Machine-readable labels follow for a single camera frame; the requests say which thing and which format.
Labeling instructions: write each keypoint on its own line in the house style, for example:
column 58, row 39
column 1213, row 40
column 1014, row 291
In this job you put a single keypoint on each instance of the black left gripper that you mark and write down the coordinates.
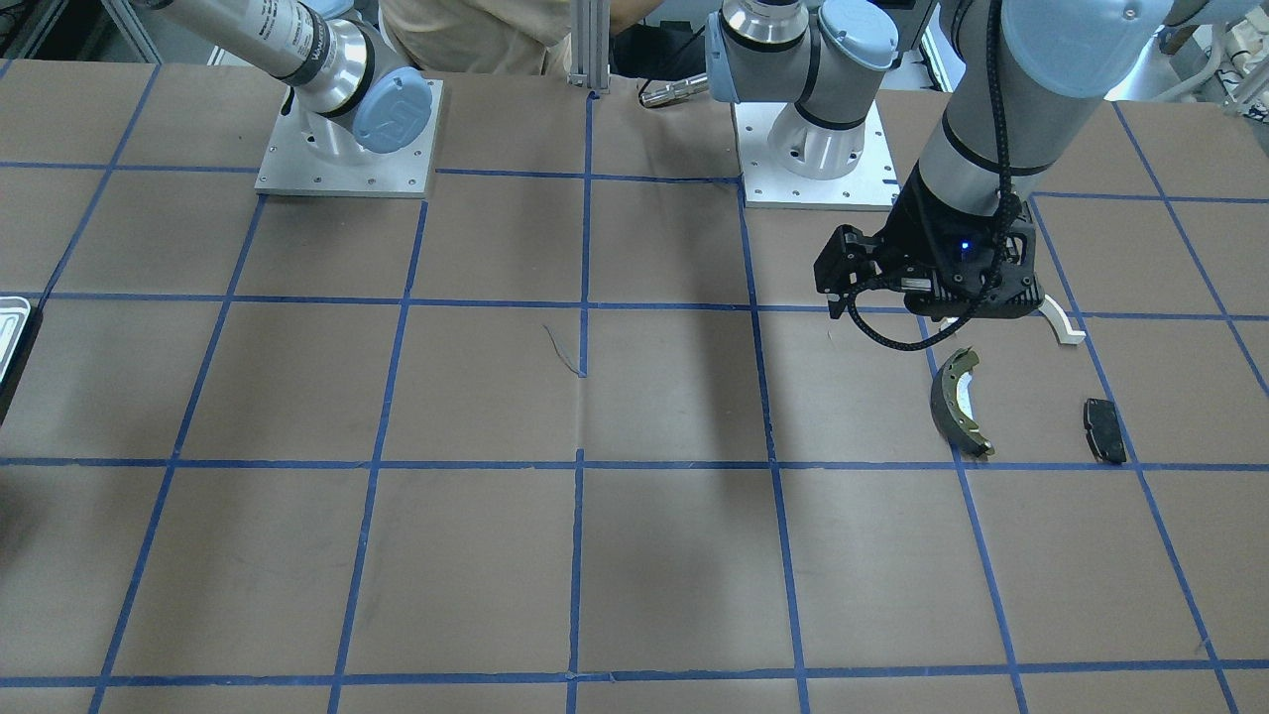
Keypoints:
column 913, row 241

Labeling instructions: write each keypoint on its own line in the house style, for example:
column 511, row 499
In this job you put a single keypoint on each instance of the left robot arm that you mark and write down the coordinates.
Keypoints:
column 1035, row 72

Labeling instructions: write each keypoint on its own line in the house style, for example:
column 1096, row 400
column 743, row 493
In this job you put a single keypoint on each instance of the white curved plastic part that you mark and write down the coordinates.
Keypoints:
column 1050, row 320

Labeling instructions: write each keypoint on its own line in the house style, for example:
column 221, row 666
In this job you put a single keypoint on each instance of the green brake shoe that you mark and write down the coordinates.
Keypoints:
column 951, row 405

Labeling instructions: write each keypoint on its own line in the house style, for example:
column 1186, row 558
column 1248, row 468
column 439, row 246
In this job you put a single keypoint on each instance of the black brake pad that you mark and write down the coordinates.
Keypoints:
column 1103, row 431

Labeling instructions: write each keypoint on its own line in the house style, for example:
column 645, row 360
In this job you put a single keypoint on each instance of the person in beige shirt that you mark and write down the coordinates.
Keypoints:
column 487, row 37

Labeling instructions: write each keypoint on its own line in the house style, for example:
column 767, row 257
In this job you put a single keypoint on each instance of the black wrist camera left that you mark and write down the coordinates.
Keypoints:
column 847, row 262

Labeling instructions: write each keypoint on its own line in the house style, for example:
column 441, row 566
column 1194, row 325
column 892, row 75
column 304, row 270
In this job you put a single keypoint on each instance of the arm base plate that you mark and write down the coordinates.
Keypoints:
column 309, row 156
column 790, row 164

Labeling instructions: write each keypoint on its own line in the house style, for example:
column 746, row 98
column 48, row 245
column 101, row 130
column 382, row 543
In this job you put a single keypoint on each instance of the aluminium frame post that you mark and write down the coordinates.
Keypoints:
column 589, row 45

